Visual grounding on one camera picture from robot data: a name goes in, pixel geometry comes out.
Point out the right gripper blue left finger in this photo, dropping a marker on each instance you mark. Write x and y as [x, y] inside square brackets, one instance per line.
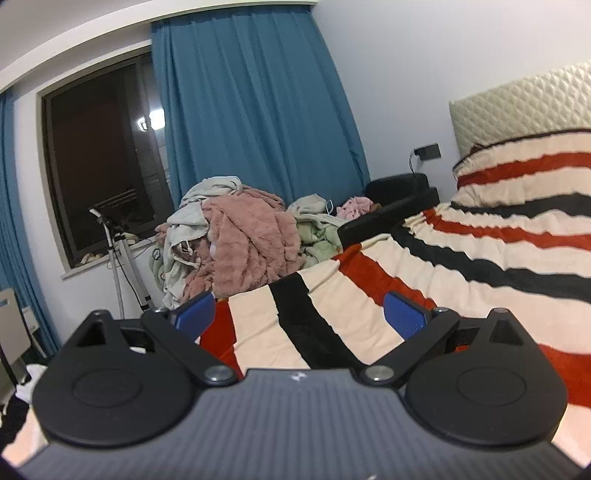
[177, 331]

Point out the blue curtain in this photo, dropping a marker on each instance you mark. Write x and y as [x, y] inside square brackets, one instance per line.
[17, 268]
[253, 92]

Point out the pink fluffy blanket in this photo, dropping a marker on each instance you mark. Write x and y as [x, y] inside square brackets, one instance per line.
[252, 240]

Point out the green printed blanket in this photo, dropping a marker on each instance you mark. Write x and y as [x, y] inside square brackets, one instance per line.
[318, 229]

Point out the dark window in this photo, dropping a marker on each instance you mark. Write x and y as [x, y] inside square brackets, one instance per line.
[105, 150]

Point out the small pink cloth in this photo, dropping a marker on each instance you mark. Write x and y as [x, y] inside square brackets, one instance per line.
[354, 207]

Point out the garment steamer stand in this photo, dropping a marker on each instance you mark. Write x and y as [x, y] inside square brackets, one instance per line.
[122, 262]

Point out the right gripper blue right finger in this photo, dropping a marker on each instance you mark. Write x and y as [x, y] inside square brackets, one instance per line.
[425, 335]

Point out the right blue curtain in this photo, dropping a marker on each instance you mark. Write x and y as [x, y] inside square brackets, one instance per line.
[253, 92]

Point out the white grey garment pile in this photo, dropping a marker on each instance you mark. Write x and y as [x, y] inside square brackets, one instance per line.
[187, 224]

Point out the white t-shirt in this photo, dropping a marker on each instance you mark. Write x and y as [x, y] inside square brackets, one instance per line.
[24, 391]

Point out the left blue curtain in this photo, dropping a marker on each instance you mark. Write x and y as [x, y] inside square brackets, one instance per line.
[17, 268]

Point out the quilted beige headboard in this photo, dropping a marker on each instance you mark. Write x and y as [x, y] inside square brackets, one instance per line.
[553, 101]

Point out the black armchair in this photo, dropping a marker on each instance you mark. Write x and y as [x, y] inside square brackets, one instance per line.
[399, 196]

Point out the striped fleece blanket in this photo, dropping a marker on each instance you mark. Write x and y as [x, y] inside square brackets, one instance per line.
[509, 399]

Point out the black wall socket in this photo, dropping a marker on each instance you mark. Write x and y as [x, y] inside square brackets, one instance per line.
[428, 152]

